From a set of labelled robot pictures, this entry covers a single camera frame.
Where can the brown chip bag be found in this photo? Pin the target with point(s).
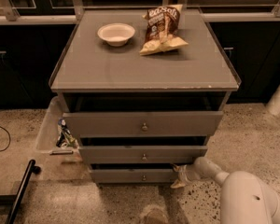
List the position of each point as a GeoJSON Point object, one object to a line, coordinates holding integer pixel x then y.
{"type": "Point", "coordinates": [162, 28]}

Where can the metal railing frame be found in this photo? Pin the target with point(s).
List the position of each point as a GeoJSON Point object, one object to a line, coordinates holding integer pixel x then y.
{"type": "Point", "coordinates": [37, 13]}

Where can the white paper bowl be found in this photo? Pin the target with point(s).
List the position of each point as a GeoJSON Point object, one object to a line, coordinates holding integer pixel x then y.
{"type": "Point", "coordinates": [116, 34]}

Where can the grey top drawer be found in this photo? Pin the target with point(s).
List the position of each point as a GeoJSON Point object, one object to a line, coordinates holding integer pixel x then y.
{"type": "Point", "coordinates": [143, 124]}

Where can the grey drawer cabinet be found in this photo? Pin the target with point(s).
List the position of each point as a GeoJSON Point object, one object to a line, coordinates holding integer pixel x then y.
{"type": "Point", "coordinates": [93, 76]}

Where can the grey bottom drawer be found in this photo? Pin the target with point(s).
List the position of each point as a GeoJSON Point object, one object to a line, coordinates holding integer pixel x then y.
{"type": "Point", "coordinates": [133, 175]}

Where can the grey middle drawer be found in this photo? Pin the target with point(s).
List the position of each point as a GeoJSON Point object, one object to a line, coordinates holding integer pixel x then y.
{"type": "Point", "coordinates": [141, 154]}

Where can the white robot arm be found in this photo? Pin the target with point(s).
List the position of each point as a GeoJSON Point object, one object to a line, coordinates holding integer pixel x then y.
{"type": "Point", "coordinates": [244, 198]}

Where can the crumpled snack wrapper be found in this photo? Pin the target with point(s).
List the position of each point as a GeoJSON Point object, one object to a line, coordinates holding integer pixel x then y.
{"type": "Point", "coordinates": [65, 138]}

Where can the grey drawer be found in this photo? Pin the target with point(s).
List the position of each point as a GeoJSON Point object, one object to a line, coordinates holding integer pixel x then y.
{"type": "Point", "coordinates": [141, 154]}
{"type": "Point", "coordinates": [143, 124]}
{"type": "Point", "coordinates": [133, 175]}

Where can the clear plastic bin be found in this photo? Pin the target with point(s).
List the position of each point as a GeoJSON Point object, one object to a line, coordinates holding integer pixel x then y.
{"type": "Point", "coordinates": [45, 142]}

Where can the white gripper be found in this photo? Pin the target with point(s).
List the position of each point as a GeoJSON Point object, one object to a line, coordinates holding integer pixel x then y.
{"type": "Point", "coordinates": [201, 166]}

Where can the black metal bar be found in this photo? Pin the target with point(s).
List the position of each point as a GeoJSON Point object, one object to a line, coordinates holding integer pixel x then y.
{"type": "Point", "coordinates": [13, 201]}

